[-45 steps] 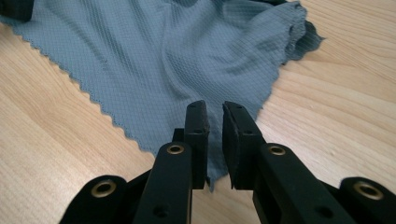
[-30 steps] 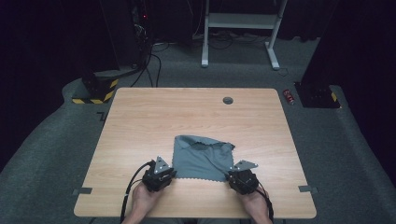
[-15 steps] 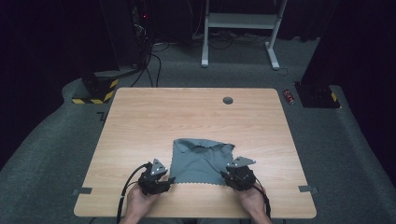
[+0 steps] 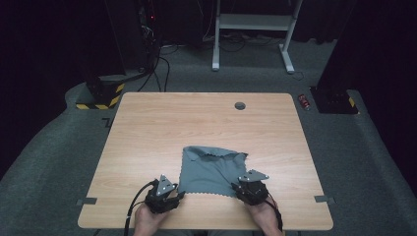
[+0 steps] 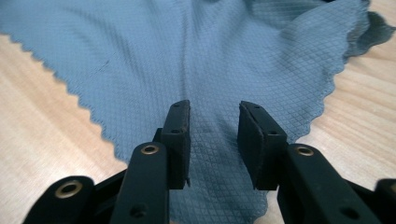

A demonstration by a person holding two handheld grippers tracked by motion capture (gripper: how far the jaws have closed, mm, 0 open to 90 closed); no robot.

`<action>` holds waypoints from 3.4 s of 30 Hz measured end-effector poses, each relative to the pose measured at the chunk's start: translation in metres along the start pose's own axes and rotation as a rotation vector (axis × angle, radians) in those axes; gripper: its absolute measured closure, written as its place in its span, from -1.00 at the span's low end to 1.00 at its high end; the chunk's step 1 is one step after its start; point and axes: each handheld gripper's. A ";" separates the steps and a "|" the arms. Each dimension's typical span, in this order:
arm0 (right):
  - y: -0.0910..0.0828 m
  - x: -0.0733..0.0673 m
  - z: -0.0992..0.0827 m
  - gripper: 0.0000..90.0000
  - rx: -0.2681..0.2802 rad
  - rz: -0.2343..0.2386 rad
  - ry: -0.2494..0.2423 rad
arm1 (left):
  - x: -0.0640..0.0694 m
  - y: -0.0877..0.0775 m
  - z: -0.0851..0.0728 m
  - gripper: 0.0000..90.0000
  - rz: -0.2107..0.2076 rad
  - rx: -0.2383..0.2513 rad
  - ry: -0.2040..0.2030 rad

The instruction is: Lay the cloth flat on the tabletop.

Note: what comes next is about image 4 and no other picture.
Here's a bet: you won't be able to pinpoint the grey tape strip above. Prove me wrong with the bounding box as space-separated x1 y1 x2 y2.
76 197 98 207
314 195 336 205

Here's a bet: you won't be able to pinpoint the grey cloth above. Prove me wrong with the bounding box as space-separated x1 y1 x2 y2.
177 145 249 199

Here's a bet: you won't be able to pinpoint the black floor cables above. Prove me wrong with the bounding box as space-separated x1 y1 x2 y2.
137 45 172 93

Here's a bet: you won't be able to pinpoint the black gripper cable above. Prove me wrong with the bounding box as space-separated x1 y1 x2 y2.
266 193 285 232
123 179 159 236

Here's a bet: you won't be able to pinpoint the person's left hand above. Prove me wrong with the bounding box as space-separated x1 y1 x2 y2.
133 203 169 234

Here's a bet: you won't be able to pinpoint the person's right hand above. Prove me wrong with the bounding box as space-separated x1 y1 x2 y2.
245 196 282 232

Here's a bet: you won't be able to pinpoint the black yellow striped stand base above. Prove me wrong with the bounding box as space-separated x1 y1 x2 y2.
75 73 126 111

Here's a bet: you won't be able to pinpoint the white metal stand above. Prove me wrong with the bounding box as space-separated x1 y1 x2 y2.
211 0 304 75

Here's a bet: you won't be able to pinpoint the dark equipment rack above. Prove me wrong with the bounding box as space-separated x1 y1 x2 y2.
137 0 162 71

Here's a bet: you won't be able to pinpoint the small red object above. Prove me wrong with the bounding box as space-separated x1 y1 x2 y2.
297 93 311 111

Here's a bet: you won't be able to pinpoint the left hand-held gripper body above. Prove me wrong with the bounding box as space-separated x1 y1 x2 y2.
144 174 181 214

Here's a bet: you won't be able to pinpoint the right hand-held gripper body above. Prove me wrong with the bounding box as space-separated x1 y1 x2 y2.
234 168 270 207

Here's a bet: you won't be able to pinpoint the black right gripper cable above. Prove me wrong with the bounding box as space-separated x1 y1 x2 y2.
266 193 285 232

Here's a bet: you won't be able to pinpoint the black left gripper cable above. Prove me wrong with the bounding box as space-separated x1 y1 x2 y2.
123 179 159 236

